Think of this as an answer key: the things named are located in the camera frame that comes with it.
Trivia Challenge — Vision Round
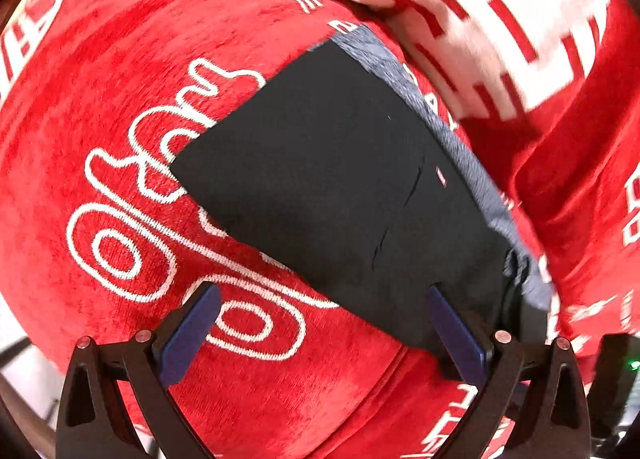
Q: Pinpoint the black pants patterned grey waistband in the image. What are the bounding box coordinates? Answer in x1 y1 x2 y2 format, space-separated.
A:
170 26 552 349

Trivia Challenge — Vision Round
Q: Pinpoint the red white folded quilt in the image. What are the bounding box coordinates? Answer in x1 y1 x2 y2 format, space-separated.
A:
356 0 639 267

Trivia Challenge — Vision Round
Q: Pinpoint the red blanket white lettering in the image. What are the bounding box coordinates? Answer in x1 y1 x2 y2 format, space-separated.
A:
1 0 639 458

